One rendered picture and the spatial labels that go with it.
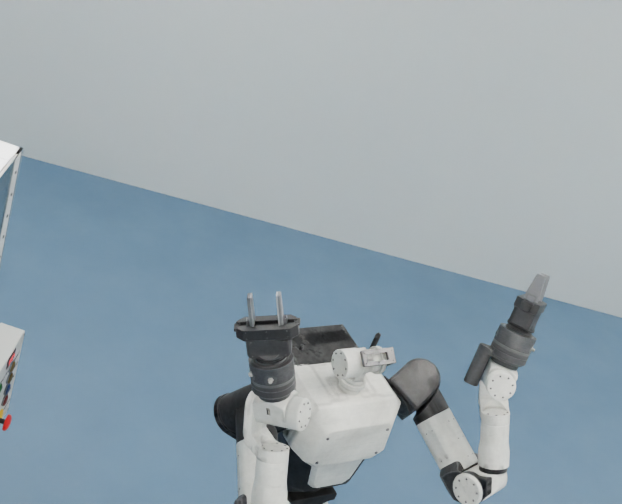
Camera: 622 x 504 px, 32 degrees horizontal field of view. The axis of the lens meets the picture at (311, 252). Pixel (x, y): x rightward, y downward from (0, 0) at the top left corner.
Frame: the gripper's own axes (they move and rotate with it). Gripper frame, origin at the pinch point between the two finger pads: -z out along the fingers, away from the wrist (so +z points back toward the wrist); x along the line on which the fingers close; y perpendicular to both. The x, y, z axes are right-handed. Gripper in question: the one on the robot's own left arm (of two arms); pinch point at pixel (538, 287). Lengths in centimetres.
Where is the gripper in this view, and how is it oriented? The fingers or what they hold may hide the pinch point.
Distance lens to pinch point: 246.3
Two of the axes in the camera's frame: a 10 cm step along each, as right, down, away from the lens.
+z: -3.7, 9.1, 1.6
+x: -3.8, 0.1, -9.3
